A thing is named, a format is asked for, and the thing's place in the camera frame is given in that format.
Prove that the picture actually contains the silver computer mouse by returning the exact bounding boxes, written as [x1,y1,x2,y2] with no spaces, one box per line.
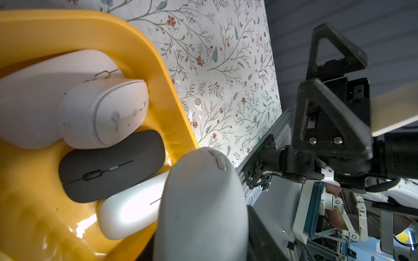
[97,170,170,240]

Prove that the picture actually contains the grey round mouse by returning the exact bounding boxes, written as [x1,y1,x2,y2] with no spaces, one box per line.
[153,147,249,261]

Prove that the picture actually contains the white computer mouse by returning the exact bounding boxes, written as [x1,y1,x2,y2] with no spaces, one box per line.
[1,50,124,149]

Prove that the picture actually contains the small white mouse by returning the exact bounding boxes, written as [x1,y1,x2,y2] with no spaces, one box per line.
[58,78,150,149]

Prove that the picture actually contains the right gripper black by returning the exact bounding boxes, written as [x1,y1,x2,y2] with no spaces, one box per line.
[291,77,382,192]

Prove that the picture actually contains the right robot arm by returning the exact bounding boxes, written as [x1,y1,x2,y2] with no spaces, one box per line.
[242,23,418,193]

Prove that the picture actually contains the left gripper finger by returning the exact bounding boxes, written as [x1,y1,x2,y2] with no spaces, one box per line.
[247,206,288,261]

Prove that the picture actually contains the black computer mouse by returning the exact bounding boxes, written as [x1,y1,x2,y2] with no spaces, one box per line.
[58,130,165,203]

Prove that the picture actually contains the yellow storage box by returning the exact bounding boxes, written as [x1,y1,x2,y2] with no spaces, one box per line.
[1,10,198,261]

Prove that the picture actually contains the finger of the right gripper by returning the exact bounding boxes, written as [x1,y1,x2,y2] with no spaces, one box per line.
[306,22,369,80]

